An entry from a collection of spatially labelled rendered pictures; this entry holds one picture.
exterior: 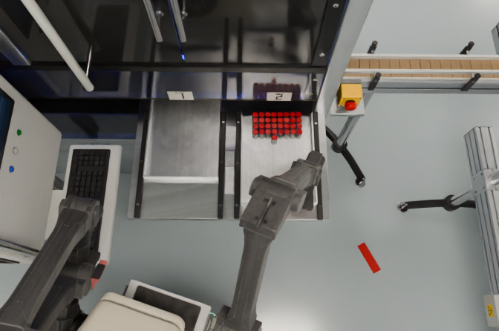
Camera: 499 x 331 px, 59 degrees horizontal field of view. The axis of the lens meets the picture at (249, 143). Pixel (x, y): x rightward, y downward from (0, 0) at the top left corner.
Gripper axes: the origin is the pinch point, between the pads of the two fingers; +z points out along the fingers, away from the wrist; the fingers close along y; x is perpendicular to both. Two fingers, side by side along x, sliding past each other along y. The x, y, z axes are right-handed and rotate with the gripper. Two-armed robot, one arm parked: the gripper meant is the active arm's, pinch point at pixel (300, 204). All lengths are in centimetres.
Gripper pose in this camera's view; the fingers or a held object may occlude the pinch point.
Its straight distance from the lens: 152.0
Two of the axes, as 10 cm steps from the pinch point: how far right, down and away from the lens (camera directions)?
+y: 0.4, -8.6, 5.0
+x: -10.0, -0.4, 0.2
